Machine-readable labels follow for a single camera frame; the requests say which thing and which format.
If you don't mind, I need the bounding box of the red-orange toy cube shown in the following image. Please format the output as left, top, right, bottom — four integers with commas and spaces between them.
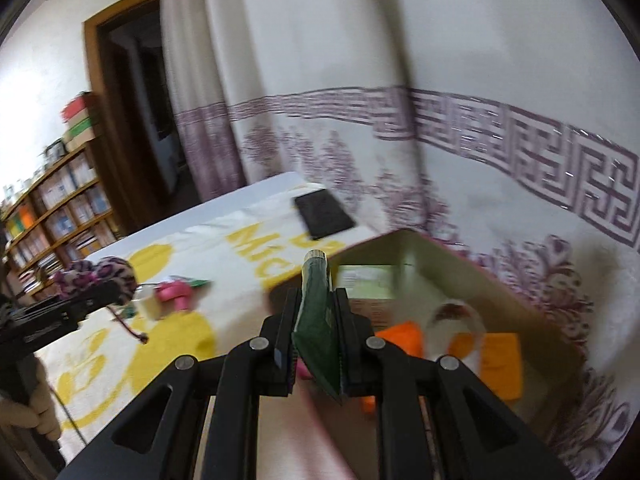
361, 320, 426, 413

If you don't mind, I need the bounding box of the pink leopard print scrunchie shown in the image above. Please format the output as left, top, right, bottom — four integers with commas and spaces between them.
52, 256, 137, 306

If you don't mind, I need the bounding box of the black cable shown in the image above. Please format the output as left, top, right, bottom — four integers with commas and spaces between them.
54, 389, 87, 447

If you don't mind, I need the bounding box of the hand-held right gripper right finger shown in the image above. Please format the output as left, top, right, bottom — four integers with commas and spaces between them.
334, 287, 576, 480

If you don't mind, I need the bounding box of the small green box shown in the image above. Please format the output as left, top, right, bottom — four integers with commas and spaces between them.
336, 264, 401, 301

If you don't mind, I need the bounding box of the white purple patterned curtain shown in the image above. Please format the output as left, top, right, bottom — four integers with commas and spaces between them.
160, 0, 640, 480

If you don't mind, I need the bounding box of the clear plastic cup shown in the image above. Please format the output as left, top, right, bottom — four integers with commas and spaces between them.
427, 297, 487, 361

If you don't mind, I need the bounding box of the wooden bookshelf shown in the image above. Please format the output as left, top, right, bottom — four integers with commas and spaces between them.
0, 145, 118, 301

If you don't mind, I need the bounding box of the pale yellow block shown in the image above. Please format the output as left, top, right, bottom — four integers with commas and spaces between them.
135, 294, 168, 321

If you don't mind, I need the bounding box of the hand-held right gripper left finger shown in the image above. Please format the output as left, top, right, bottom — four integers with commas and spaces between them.
60, 287, 303, 480

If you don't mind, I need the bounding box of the dark red cord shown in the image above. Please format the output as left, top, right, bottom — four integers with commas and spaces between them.
106, 306, 150, 346

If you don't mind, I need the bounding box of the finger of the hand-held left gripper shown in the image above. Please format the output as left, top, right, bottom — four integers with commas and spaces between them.
61, 280, 126, 323

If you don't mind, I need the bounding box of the green white box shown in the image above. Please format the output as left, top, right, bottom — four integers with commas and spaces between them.
65, 115, 98, 143

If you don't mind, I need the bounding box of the dark green tube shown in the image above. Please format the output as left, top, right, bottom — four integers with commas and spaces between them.
291, 249, 346, 406

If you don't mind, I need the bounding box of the pink foam knot toy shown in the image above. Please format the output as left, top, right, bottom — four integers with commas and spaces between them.
154, 281, 195, 311

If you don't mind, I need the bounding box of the brown wooden door frame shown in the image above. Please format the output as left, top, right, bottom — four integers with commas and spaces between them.
82, 0, 181, 236

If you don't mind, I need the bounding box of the person's left hand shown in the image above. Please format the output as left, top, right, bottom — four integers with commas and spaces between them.
0, 359, 62, 442

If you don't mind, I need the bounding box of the red white box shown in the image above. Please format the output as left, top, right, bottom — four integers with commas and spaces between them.
61, 92, 98, 123

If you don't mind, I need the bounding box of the pink tin box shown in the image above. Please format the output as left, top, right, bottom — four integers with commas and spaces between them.
267, 228, 588, 456

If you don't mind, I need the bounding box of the black phone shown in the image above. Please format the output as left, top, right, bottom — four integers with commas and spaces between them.
293, 187, 357, 241

